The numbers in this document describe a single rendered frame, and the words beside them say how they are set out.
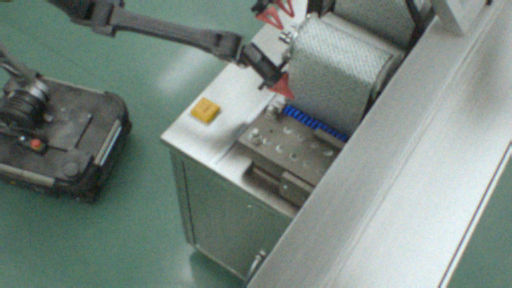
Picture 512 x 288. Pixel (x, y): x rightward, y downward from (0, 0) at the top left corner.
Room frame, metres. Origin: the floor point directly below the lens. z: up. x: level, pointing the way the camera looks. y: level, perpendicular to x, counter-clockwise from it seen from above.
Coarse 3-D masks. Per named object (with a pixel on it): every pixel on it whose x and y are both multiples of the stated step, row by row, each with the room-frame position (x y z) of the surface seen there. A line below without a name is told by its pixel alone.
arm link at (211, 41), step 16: (112, 0) 1.19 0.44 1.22; (112, 16) 1.14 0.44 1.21; (128, 16) 1.14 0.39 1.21; (144, 16) 1.14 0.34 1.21; (96, 32) 1.12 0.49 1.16; (112, 32) 1.11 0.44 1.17; (144, 32) 1.11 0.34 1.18; (160, 32) 1.10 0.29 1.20; (176, 32) 1.10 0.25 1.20; (192, 32) 1.10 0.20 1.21; (208, 32) 1.10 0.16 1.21; (224, 32) 1.09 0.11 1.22; (208, 48) 1.06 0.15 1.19; (224, 48) 1.05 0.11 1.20
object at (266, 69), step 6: (264, 54) 1.07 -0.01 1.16; (264, 60) 1.05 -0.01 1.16; (270, 60) 1.06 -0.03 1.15; (258, 66) 1.04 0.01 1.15; (264, 66) 1.04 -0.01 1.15; (270, 66) 1.04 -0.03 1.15; (276, 66) 1.05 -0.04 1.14; (282, 66) 1.06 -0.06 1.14; (258, 72) 1.03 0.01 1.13; (264, 72) 1.03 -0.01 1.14; (270, 72) 1.03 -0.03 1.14; (276, 72) 1.03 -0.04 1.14; (264, 78) 1.02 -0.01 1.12; (270, 78) 1.00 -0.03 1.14; (264, 84) 0.99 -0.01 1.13
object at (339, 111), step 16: (288, 80) 1.01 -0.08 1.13; (304, 80) 0.98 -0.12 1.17; (304, 96) 0.98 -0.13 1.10; (320, 96) 0.96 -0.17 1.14; (336, 96) 0.93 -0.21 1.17; (304, 112) 0.97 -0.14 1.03; (320, 112) 0.95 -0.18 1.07; (336, 112) 0.93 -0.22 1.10; (352, 112) 0.90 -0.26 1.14; (336, 128) 0.92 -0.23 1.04; (352, 128) 0.90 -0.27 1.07
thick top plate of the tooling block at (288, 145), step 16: (272, 128) 0.91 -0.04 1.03; (288, 128) 0.91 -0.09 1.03; (304, 128) 0.92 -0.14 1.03; (240, 144) 0.85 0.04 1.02; (256, 144) 0.85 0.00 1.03; (272, 144) 0.85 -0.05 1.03; (288, 144) 0.86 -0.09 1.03; (304, 144) 0.86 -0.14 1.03; (320, 144) 0.86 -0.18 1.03; (256, 160) 0.83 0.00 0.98; (272, 160) 0.80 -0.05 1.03; (288, 160) 0.80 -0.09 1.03; (304, 160) 0.81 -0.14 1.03; (320, 160) 0.81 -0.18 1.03; (304, 176) 0.75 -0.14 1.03; (320, 176) 0.76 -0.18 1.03
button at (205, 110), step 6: (198, 102) 1.06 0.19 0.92; (204, 102) 1.07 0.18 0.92; (210, 102) 1.07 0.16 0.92; (192, 108) 1.04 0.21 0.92; (198, 108) 1.04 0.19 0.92; (204, 108) 1.04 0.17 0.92; (210, 108) 1.04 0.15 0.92; (216, 108) 1.05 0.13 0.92; (192, 114) 1.03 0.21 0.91; (198, 114) 1.02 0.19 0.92; (204, 114) 1.02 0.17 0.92; (210, 114) 1.02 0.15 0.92; (204, 120) 1.00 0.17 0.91; (210, 120) 1.01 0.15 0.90
